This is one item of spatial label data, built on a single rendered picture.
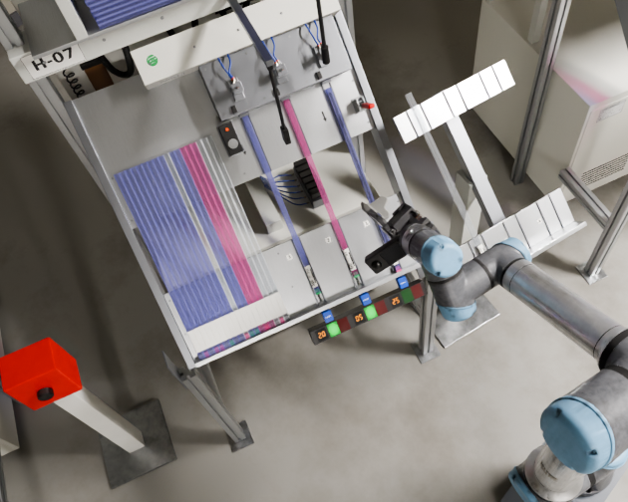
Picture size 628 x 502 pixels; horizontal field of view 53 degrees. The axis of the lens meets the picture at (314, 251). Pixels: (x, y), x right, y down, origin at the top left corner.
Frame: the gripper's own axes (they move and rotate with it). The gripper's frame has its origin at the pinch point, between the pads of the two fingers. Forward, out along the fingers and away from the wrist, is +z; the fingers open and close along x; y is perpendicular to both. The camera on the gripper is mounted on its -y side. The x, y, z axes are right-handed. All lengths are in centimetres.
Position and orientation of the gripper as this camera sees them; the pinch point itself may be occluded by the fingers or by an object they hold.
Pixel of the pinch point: (378, 225)
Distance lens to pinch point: 155.7
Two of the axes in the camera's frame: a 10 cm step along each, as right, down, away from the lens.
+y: 7.1, -7.1, -0.3
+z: -2.4, -2.8, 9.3
